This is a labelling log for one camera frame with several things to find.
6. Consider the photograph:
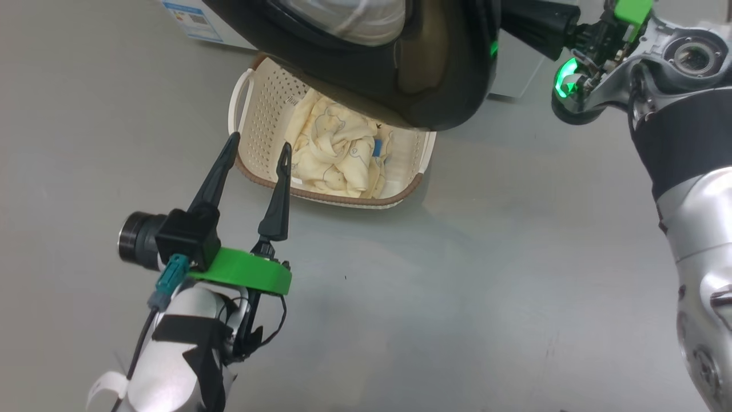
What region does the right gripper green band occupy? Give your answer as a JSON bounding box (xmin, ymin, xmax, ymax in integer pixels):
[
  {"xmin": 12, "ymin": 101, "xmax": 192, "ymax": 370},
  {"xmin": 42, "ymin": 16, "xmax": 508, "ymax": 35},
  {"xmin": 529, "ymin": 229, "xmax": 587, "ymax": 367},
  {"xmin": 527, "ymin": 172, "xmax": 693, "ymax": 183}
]
[{"xmin": 613, "ymin": 0, "xmax": 654, "ymax": 44}]

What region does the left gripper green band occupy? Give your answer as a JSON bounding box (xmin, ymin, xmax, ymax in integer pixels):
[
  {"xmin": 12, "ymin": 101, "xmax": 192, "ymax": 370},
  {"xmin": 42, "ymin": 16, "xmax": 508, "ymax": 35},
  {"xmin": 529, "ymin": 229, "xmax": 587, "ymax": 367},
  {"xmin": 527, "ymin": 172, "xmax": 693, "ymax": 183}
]
[{"xmin": 188, "ymin": 132, "xmax": 293, "ymax": 296}]

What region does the pale yellow baby garment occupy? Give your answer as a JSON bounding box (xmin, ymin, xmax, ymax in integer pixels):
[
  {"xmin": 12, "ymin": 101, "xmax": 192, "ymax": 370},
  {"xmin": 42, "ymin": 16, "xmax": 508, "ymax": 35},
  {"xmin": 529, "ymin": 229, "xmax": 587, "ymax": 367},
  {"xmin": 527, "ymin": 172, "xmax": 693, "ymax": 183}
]
[{"xmin": 292, "ymin": 156, "xmax": 372, "ymax": 199}]

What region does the cream bear print garment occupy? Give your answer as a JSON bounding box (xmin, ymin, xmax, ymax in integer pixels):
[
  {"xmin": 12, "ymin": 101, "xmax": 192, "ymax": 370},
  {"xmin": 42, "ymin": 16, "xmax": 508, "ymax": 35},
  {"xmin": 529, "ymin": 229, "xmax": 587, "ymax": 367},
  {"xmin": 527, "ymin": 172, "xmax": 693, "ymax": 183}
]
[{"xmin": 284, "ymin": 90, "xmax": 381, "ymax": 192}]

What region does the yellow garment with blue cuffs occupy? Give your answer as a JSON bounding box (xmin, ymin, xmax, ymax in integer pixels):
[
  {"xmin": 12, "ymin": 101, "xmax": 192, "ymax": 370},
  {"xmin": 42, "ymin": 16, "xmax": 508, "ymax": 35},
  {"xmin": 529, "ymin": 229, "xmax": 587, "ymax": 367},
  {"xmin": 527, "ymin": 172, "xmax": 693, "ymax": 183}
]
[{"xmin": 366, "ymin": 129, "xmax": 396, "ymax": 199}]

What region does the black round washing machine door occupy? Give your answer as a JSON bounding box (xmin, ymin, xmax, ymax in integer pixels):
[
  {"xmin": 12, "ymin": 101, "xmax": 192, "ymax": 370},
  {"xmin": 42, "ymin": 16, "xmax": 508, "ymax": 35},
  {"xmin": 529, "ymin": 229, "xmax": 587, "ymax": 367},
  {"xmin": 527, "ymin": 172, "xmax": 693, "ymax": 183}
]
[{"xmin": 203, "ymin": 0, "xmax": 502, "ymax": 132}]

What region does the cream perforated basket brown rim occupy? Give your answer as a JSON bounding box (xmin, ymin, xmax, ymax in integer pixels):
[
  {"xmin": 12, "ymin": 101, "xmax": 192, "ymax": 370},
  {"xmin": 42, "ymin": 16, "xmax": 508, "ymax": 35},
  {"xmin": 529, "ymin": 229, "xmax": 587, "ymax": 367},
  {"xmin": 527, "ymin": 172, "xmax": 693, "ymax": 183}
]
[{"xmin": 228, "ymin": 54, "xmax": 438, "ymax": 210}]

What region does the white front-load washing machine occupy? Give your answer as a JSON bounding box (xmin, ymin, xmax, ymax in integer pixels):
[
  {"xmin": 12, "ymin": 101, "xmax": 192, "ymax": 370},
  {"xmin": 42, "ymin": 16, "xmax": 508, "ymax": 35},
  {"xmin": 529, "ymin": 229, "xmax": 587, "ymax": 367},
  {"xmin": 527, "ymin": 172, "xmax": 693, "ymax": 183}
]
[{"xmin": 154, "ymin": 0, "xmax": 581, "ymax": 102}]

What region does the blue white energy label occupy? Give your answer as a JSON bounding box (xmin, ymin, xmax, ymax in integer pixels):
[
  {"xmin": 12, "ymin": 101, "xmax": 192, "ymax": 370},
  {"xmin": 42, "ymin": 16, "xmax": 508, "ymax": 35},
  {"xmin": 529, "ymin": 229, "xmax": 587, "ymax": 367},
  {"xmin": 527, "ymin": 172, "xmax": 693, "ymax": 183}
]
[{"xmin": 162, "ymin": 0, "xmax": 224, "ymax": 44}]

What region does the teal connector black cable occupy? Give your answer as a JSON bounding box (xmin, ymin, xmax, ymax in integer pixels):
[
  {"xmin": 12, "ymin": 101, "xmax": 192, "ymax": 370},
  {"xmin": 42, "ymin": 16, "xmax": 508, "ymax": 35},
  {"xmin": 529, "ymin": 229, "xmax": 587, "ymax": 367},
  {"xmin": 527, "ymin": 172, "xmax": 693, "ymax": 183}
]
[{"xmin": 114, "ymin": 255, "xmax": 190, "ymax": 412}]

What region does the thin black cable loop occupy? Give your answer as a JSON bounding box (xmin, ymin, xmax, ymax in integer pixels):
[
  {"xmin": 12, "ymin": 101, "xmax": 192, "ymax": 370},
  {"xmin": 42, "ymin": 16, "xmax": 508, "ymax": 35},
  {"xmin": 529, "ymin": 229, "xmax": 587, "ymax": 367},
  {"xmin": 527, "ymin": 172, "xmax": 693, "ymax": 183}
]
[{"xmin": 240, "ymin": 295, "xmax": 287, "ymax": 359}]

